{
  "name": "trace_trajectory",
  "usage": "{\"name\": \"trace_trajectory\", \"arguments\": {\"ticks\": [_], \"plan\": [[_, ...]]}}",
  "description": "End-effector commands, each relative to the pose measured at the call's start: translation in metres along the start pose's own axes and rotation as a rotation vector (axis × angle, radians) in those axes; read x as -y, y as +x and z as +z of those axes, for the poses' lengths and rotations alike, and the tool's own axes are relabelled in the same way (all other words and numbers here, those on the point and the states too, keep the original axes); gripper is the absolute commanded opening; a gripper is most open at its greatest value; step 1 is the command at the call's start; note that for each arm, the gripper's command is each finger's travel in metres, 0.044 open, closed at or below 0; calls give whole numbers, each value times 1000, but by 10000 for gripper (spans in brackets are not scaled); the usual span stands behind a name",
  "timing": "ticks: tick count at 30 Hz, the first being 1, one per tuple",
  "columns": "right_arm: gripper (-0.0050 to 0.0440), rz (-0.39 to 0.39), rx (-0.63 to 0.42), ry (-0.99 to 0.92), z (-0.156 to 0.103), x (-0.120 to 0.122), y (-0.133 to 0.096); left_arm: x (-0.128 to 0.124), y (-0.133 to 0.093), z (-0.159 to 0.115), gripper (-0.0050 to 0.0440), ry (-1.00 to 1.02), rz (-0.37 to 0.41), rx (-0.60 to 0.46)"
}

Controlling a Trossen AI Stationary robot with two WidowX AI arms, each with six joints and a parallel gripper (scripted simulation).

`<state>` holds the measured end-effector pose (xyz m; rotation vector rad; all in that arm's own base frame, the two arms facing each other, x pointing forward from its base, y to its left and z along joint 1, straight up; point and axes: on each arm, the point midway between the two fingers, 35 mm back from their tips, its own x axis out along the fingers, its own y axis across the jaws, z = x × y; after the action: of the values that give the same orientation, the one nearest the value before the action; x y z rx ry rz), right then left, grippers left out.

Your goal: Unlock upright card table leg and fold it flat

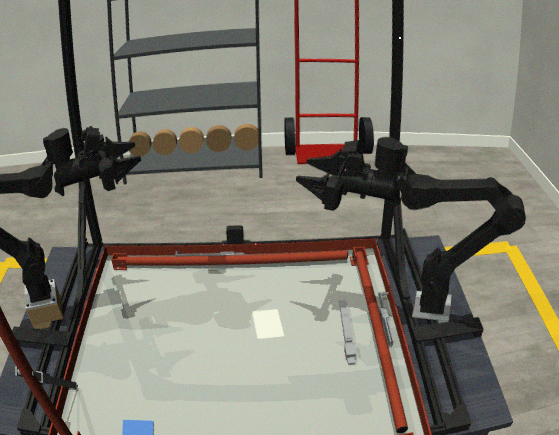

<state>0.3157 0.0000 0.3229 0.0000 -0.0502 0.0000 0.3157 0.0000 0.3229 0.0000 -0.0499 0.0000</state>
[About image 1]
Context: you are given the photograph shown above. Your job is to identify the reddish-brown table edge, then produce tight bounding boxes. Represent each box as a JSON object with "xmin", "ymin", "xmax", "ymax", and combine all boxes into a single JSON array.
[{"xmin": 64, "ymin": 238, "xmax": 432, "ymax": 435}]

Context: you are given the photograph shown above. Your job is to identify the small blue square tile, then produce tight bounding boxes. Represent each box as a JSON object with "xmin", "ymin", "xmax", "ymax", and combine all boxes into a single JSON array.
[{"xmin": 122, "ymin": 420, "xmax": 154, "ymax": 435}]

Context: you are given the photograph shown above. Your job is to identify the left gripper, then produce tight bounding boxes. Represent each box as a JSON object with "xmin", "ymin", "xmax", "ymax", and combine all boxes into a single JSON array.
[{"xmin": 296, "ymin": 149, "xmax": 374, "ymax": 211}]

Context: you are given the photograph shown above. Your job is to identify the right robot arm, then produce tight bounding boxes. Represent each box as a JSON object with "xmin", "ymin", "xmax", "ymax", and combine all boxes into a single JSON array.
[{"xmin": 0, "ymin": 126, "xmax": 100, "ymax": 303}]

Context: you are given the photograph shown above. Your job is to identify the white rectangular label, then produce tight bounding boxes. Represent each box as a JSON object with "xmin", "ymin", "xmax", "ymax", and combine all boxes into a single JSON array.
[{"xmin": 252, "ymin": 309, "xmax": 284, "ymax": 339}]

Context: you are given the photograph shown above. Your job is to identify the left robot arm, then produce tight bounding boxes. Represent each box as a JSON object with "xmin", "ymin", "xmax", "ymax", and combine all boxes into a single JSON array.
[{"xmin": 342, "ymin": 137, "xmax": 526, "ymax": 315}]

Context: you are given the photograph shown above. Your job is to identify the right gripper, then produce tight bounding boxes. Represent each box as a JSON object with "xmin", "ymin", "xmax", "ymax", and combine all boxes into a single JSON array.
[{"xmin": 75, "ymin": 134, "xmax": 141, "ymax": 191}]

